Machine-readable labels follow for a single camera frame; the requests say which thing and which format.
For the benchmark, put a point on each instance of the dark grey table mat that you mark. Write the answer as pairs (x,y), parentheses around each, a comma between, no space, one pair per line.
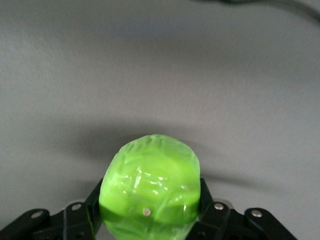
(100,75)

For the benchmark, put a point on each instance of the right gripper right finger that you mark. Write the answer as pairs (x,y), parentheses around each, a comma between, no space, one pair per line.
(225,222)

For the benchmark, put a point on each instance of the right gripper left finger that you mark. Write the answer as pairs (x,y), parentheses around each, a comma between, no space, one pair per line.
(75,220)

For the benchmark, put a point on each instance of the green plastic cabbage toy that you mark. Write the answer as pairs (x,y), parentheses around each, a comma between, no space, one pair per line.
(150,187)

